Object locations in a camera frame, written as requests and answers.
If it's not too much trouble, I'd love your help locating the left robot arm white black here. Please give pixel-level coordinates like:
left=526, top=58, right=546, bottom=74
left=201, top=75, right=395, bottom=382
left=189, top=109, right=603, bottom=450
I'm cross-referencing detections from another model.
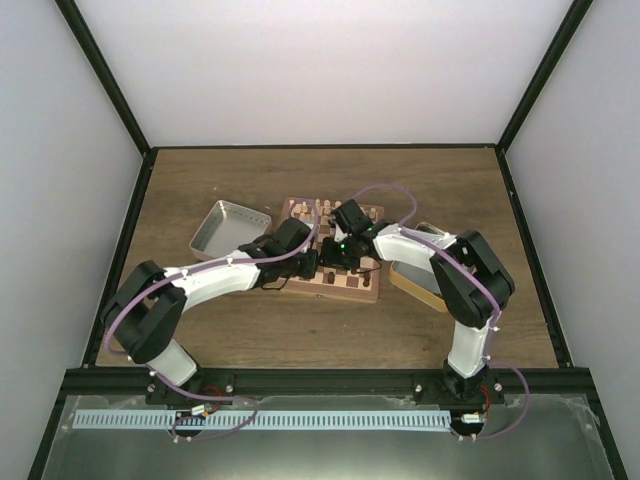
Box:
left=101, top=217, right=317, bottom=404

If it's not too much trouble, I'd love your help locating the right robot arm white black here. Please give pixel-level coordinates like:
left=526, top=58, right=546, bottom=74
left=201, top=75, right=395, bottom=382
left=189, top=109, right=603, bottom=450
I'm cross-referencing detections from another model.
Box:
left=320, top=199, right=515, bottom=403

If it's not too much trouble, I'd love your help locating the wooden chess board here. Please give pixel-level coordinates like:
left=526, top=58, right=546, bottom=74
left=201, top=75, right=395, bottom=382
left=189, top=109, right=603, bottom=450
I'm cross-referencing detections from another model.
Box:
left=283, top=198, right=381, bottom=303

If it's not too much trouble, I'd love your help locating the yellow rimmed metal tin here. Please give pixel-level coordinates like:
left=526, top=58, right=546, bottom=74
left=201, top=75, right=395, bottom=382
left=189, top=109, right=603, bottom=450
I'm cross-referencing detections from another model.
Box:
left=389, top=224, right=450, bottom=313

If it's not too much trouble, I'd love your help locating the pink rimmed metal tin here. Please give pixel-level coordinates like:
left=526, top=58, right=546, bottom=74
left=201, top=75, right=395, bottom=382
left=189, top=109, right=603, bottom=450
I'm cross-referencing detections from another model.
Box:
left=189, top=200, right=272, bottom=261

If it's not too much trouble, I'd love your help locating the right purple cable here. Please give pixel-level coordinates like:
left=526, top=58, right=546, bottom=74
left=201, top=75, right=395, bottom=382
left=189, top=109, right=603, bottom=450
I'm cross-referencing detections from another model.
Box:
left=339, top=183, right=532, bottom=444

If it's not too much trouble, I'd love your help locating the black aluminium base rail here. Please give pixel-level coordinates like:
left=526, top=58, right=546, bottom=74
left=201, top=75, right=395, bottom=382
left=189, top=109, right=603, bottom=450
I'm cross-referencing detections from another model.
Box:
left=64, top=367, right=591, bottom=406

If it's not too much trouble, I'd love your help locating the black enclosure frame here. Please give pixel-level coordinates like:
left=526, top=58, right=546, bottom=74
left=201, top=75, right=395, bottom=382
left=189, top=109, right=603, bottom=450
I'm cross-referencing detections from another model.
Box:
left=27, top=0, right=631, bottom=480

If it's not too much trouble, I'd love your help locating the light blue slotted cable duct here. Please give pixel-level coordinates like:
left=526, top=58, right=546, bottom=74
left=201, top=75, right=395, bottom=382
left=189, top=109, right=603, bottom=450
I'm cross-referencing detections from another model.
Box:
left=72, top=409, right=451, bottom=432

